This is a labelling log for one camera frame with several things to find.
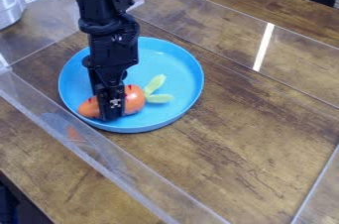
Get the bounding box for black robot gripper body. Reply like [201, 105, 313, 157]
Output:
[83, 21, 141, 84]

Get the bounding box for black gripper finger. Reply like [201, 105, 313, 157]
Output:
[94, 83, 125, 121]

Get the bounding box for orange toy carrot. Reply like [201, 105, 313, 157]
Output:
[78, 74, 173, 118]

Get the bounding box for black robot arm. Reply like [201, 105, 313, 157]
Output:
[77, 0, 141, 121]

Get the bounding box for round blue tray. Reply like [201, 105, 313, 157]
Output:
[59, 37, 205, 133]

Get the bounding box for clear acrylic enclosure wall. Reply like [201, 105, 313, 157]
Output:
[0, 0, 339, 224]

